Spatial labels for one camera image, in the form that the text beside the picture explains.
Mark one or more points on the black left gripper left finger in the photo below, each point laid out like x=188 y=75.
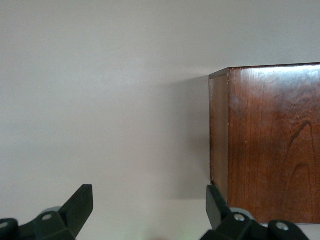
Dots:
x=75 y=207

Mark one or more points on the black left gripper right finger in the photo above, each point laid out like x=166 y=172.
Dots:
x=217 y=210

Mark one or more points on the dark brown wooden cabinet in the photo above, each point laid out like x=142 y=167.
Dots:
x=275 y=137

